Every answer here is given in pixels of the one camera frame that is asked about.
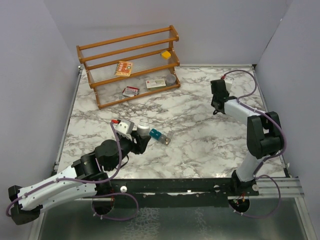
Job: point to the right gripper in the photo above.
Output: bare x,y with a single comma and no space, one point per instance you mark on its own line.
228,93

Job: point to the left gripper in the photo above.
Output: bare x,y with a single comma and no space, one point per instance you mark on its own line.
140,146

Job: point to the white pill bottle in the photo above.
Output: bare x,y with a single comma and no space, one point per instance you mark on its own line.
143,127

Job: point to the blue and grey pill organizer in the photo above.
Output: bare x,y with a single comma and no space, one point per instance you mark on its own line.
164,139

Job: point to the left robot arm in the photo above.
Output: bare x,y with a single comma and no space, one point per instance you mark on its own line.
86,177

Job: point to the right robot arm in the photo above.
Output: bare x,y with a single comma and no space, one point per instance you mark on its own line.
264,138

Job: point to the clear round plastic jar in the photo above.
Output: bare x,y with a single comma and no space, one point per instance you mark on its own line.
170,80

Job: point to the red white medicine box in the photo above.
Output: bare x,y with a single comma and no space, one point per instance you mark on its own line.
130,91

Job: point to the yellow lidded small jar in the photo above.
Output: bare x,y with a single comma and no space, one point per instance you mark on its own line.
166,55

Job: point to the green white medicine box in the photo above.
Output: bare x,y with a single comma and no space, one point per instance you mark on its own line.
154,84

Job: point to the wooden three-tier shelf rack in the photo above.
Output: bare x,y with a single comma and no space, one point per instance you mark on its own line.
146,58

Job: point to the orange spiral notebook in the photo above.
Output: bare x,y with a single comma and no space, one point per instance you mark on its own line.
123,69

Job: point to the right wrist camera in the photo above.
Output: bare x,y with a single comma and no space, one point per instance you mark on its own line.
228,83

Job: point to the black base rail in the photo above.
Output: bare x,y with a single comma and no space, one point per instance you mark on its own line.
175,192

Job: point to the aluminium frame rail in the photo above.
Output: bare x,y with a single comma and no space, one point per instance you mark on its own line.
288,188

